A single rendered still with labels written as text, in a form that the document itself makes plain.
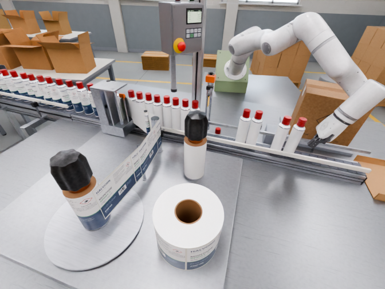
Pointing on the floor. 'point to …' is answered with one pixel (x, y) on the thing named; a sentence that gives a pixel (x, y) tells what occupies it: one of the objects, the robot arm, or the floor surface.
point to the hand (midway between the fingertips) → (313, 143)
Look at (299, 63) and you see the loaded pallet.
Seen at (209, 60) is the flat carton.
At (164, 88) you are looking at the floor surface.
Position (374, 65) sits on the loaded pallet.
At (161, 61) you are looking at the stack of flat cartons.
